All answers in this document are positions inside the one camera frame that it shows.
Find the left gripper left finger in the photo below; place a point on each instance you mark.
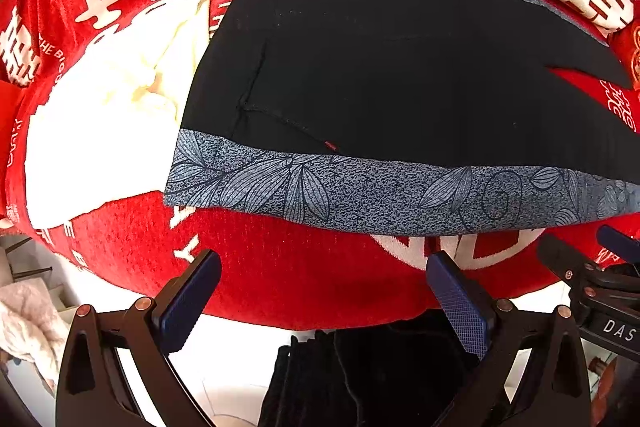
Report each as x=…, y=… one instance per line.
x=93, y=389

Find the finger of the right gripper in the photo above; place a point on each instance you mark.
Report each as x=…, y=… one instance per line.
x=564, y=261
x=618, y=243

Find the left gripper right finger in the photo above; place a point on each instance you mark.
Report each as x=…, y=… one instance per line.
x=531, y=367

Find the black pants with blue waistband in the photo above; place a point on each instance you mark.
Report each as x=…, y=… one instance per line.
x=407, y=117

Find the pink white crumpled cloth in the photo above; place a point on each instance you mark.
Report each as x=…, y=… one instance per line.
x=32, y=330

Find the operator black trousers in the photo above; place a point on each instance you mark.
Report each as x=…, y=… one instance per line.
x=399, y=374

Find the red embroidered pillow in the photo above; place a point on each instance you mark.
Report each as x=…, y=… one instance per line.
x=626, y=45

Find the white folded cloth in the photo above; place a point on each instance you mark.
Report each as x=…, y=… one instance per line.
x=109, y=128

